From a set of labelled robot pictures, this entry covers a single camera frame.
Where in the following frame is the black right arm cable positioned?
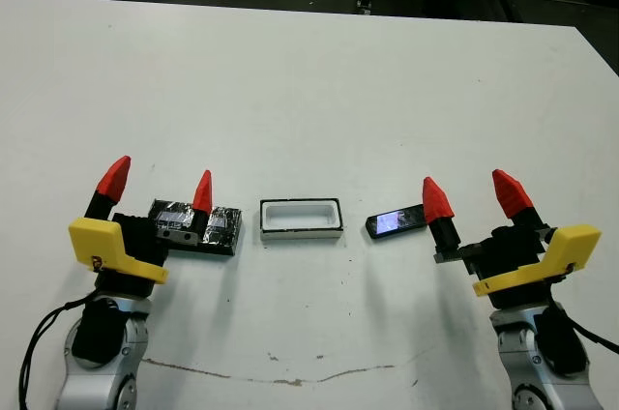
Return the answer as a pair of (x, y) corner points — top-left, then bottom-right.
(550, 303), (619, 353)

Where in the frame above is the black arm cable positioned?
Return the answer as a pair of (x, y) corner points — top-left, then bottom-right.
(18, 301), (98, 410)
(550, 303), (619, 353)

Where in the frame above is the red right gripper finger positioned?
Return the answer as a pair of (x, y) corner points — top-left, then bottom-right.
(492, 168), (550, 228)
(422, 176), (460, 251)

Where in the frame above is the slim black camera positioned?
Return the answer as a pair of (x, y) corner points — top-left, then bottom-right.
(366, 204), (429, 241)

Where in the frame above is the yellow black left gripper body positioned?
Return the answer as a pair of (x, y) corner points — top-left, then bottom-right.
(67, 212), (199, 300)

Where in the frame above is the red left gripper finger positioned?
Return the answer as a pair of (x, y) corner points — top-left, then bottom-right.
(84, 155), (133, 221)
(189, 169), (214, 237)

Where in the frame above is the white camera box base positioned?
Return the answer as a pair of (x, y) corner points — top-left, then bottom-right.
(259, 196), (345, 241)

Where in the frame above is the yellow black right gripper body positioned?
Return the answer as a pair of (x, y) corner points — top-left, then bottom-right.
(434, 224), (604, 308)

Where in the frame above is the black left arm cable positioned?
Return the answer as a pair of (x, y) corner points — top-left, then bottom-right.
(18, 301), (98, 410)

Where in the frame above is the black taped box lid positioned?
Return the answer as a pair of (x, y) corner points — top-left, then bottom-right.
(148, 198), (243, 256)

